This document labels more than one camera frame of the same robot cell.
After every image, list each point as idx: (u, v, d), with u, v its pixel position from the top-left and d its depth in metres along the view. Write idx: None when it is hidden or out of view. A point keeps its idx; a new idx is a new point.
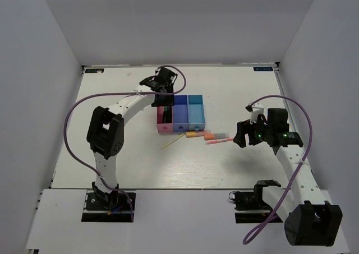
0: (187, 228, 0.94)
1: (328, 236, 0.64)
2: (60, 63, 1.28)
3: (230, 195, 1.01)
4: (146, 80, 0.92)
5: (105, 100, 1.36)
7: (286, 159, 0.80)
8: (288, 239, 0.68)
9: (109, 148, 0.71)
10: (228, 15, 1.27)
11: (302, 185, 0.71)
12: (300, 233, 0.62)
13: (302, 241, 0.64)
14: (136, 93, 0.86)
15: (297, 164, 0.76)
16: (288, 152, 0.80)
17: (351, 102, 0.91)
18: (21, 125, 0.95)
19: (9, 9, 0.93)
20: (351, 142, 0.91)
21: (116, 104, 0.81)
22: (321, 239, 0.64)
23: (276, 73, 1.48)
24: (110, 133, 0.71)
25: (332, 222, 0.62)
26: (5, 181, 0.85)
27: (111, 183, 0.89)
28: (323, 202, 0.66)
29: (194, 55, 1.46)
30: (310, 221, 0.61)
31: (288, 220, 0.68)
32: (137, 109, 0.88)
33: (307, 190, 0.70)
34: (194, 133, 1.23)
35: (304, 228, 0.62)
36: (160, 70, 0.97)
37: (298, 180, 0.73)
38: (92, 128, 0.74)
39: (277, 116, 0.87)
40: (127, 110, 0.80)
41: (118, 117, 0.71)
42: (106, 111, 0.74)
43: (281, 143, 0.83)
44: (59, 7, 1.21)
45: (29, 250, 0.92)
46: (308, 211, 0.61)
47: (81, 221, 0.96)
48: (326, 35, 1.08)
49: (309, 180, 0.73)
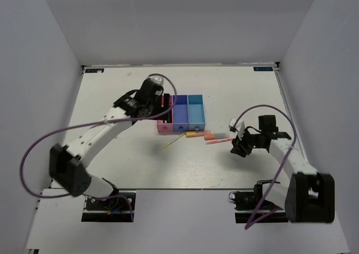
0: (187, 228, 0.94)
1: (327, 207, 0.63)
2: (60, 63, 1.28)
3: (230, 195, 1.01)
4: (122, 100, 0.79)
5: (105, 100, 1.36)
7: (277, 148, 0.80)
8: (289, 218, 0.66)
9: (70, 189, 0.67)
10: (228, 15, 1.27)
11: (294, 162, 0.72)
12: (299, 203, 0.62)
13: (302, 215, 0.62)
14: (104, 123, 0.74)
15: (286, 149, 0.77)
16: (278, 143, 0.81)
17: (351, 102, 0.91)
18: (21, 125, 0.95)
19: (9, 9, 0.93)
20: (351, 142, 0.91)
21: (78, 139, 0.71)
22: (321, 212, 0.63)
23: (276, 73, 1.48)
24: (69, 177, 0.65)
25: (327, 190, 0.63)
26: (5, 181, 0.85)
27: (106, 191, 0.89)
28: (316, 172, 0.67)
29: (194, 55, 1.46)
30: (305, 188, 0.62)
31: (286, 201, 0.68)
32: (107, 139, 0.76)
33: (299, 165, 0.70)
34: (194, 133, 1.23)
35: (302, 197, 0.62)
36: (144, 82, 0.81)
37: (289, 158, 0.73)
38: (52, 169, 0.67)
39: (266, 119, 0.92)
40: (89, 148, 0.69)
41: (74, 160, 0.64)
42: (64, 151, 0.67)
43: (271, 139, 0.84)
44: (59, 7, 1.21)
45: (30, 250, 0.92)
46: (302, 179, 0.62)
47: (81, 221, 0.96)
48: (326, 35, 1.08)
49: (300, 158, 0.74)
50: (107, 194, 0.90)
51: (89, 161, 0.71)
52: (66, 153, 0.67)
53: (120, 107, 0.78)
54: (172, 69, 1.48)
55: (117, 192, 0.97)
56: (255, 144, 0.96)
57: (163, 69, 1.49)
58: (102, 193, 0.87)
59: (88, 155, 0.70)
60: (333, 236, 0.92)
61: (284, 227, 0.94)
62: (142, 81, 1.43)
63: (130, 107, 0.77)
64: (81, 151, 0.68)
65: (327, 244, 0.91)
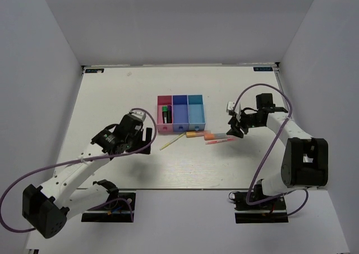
0: (187, 228, 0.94)
1: (321, 169, 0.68)
2: (60, 63, 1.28)
3: (230, 195, 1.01)
4: (100, 135, 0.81)
5: (105, 100, 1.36)
7: (275, 121, 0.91)
8: (287, 183, 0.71)
9: (42, 231, 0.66)
10: (227, 15, 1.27)
11: (290, 130, 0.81)
12: (293, 163, 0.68)
13: (298, 175, 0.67)
14: (81, 161, 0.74)
15: (283, 120, 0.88)
16: (275, 115, 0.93)
17: (351, 102, 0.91)
18: (21, 124, 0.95)
19: (9, 9, 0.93)
20: (351, 142, 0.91)
21: (54, 179, 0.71)
22: (315, 174, 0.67)
23: (276, 73, 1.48)
24: (41, 220, 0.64)
25: (320, 154, 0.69)
26: (5, 180, 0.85)
27: (102, 198, 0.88)
28: (310, 137, 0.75)
29: (194, 55, 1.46)
30: (298, 149, 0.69)
31: (284, 166, 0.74)
32: (84, 178, 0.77)
33: (295, 133, 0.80)
34: (194, 133, 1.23)
35: (296, 158, 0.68)
36: (124, 119, 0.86)
37: (286, 128, 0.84)
38: (24, 208, 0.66)
39: (263, 96, 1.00)
40: (64, 188, 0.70)
41: (47, 204, 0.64)
42: (37, 192, 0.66)
43: (268, 113, 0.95)
44: (59, 7, 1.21)
45: (29, 250, 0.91)
46: (296, 142, 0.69)
47: (81, 221, 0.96)
48: (325, 35, 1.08)
49: (296, 128, 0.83)
50: (103, 201, 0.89)
51: (63, 201, 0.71)
52: (40, 194, 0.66)
53: (98, 143, 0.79)
54: (172, 69, 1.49)
55: (116, 193, 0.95)
56: (254, 124, 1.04)
57: (163, 69, 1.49)
58: (99, 202, 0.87)
59: (63, 195, 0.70)
60: (333, 236, 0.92)
61: (284, 227, 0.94)
62: (142, 81, 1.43)
63: (109, 143, 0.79)
64: (54, 193, 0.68)
65: (327, 244, 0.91)
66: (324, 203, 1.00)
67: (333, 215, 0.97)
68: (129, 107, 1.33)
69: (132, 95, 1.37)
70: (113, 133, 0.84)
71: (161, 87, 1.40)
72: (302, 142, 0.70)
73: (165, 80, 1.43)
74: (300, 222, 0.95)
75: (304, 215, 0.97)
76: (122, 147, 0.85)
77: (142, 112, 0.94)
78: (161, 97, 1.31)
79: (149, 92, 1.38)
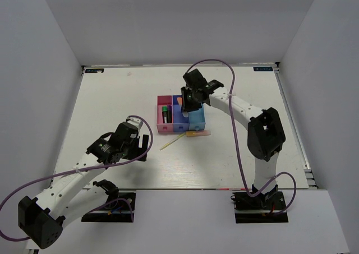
0: (187, 227, 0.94)
1: (279, 133, 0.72)
2: (60, 63, 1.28)
3: (231, 195, 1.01)
4: (95, 144, 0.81)
5: (104, 100, 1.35)
7: (220, 101, 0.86)
8: (258, 157, 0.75)
9: (39, 243, 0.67)
10: (228, 15, 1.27)
11: (242, 110, 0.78)
12: (262, 145, 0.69)
13: (267, 150, 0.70)
14: (76, 171, 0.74)
15: (227, 100, 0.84)
16: (217, 96, 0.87)
17: (351, 101, 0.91)
18: (20, 124, 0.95)
19: (9, 10, 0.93)
20: (352, 141, 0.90)
21: (49, 190, 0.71)
22: (277, 139, 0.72)
23: (276, 73, 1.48)
24: (38, 232, 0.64)
25: (275, 121, 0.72)
26: (5, 180, 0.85)
27: (99, 202, 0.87)
28: (262, 111, 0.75)
29: (194, 55, 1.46)
30: (261, 130, 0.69)
31: (249, 145, 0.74)
32: (81, 187, 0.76)
33: (247, 111, 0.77)
34: (194, 133, 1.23)
35: (262, 137, 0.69)
36: (119, 128, 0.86)
37: (235, 107, 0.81)
38: (21, 220, 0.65)
39: (192, 76, 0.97)
40: (59, 199, 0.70)
41: (43, 217, 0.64)
42: (34, 203, 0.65)
43: (208, 95, 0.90)
44: (59, 7, 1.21)
45: (29, 250, 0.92)
46: (255, 122, 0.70)
47: (81, 221, 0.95)
48: (326, 34, 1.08)
49: (243, 104, 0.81)
50: (103, 203, 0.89)
51: (59, 212, 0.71)
52: (36, 206, 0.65)
53: (93, 153, 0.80)
54: (172, 69, 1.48)
55: (116, 196, 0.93)
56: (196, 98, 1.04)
57: (163, 69, 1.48)
58: (95, 206, 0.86)
59: (58, 207, 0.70)
60: (334, 236, 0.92)
61: (284, 227, 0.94)
62: (142, 82, 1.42)
63: (104, 153, 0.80)
64: (50, 204, 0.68)
65: (327, 244, 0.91)
66: (325, 202, 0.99)
67: (332, 215, 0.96)
68: (130, 107, 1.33)
69: (132, 95, 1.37)
70: (108, 143, 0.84)
71: (162, 87, 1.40)
72: (259, 120, 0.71)
73: (166, 80, 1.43)
74: (300, 222, 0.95)
75: (304, 215, 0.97)
76: (118, 155, 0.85)
77: (138, 119, 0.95)
78: (160, 97, 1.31)
79: (149, 92, 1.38)
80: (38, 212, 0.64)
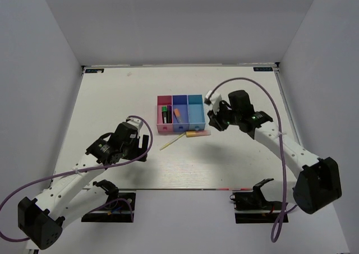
0: (186, 227, 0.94)
1: (335, 188, 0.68)
2: (60, 63, 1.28)
3: (231, 195, 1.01)
4: (95, 145, 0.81)
5: (104, 101, 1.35)
7: (267, 138, 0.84)
8: (304, 209, 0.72)
9: (38, 244, 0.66)
10: (228, 15, 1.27)
11: (293, 154, 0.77)
12: (313, 198, 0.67)
13: (317, 203, 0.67)
14: (75, 172, 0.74)
15: (277, 138, 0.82)
16: (265, 131, 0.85)
17: (351, 102, 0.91)
18: (20, 124, 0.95)
19: (9, 10, 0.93)
20: (352, 141, 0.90)
21: (48, 191, 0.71)
22: (331, 195, 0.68)
23: (276, 73, 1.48)
24: (37, 232, 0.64)
25: (332, 175, 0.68)
26: (5, 181, 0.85)
27: (99, 202, 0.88)
28: (317, 159, 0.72)
29: (194, 55, 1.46)
30: (315, 183, 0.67)
31: (297, 194, 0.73)
32: (80, 188, 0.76)
33: (299, 155, 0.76)
34: (194, 133, 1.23)
35: (314, 189, 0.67)
36: (118, 128, 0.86)
37: (286, 151, 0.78)
38: (21, 221, 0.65)
39: (240, 101, 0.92)
40: (58, 200, 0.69)
41: (42, 217, 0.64)
42: (33, 203, 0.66)
43: (254, 127, 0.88)
44: (59, 7, 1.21)
45: (29, 250, 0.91)
46: (310, 171, 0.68)
47: (81, 221, 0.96)
48: (326, 34, 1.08)
49: (296, 146, 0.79)
50: (104, 203, 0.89)
51: (59, 213, 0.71)
52: (36, 207, 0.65)
53: (93, 153, 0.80)
54: (172, 69, 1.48)
55: (116, 196, 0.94)
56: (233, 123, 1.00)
57: (163, 69, 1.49)
58: (95, 206, 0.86)
59: (58, 208, 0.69)
60: (334, 236, 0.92)
61: (284, 227, 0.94)
62: (142, 82, 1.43)
63: (103, 153, 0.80)
64: (49, 204, 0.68)
65: (327, 244, 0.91)
66: None
67: (333, 215, 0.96)
68: (129, 107, 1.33)
69: (131, 95, 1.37)
70: (107, 143, 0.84)
71: (161, 87, 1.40)
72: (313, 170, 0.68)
73: (165, 80, 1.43)
74: (300, 222, 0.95)
75: (304, 215, 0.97)
76: (117, 156, 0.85)
77: (138, 120, 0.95)
78: (160, 97, 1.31)
79: (149, 92, 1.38)
80: (38, 213, 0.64)
